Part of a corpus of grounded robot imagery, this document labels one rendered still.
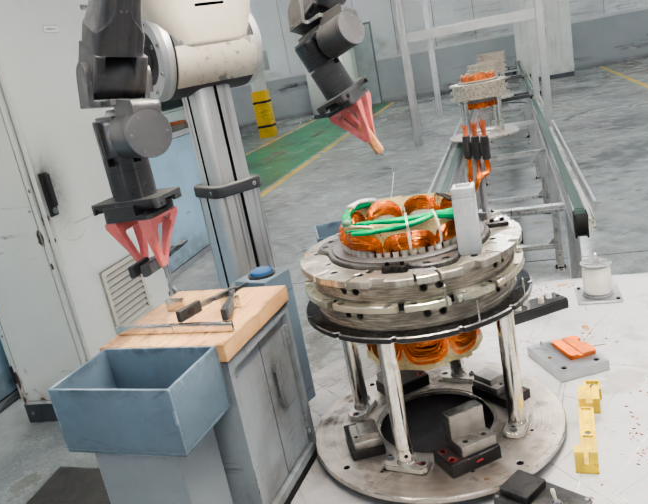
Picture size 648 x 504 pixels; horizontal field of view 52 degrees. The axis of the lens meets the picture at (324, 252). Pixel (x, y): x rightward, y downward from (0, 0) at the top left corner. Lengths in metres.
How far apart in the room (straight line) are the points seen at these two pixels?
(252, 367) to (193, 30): 0.63
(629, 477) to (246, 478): 0.50
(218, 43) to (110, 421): 0.73
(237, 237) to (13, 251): 1.92
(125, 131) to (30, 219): 2.24
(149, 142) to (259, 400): 0.37
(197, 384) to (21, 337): 2.54
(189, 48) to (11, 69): 1.83
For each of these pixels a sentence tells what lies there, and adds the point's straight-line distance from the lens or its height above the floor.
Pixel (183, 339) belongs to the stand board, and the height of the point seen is 1.06.
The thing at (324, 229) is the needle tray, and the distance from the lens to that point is 1.30.
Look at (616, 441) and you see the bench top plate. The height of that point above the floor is 0.78.
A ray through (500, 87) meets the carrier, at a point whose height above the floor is 1.05.
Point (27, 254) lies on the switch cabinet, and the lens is 3.09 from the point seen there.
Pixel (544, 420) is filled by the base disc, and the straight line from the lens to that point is 1.07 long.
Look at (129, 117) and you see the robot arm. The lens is 0.81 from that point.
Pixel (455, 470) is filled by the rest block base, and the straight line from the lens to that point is 0.96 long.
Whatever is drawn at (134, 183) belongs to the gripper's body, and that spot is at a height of 1.26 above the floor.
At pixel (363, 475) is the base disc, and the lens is 0.99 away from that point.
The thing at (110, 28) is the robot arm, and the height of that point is 1.45.
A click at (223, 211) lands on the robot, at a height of 1.13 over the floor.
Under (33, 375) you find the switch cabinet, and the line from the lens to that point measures 3.36.
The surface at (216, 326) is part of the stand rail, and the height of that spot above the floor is 1.07.
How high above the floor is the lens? 1.37
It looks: 16 degrees down
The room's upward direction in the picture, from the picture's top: 11 degrees counter-clockwise
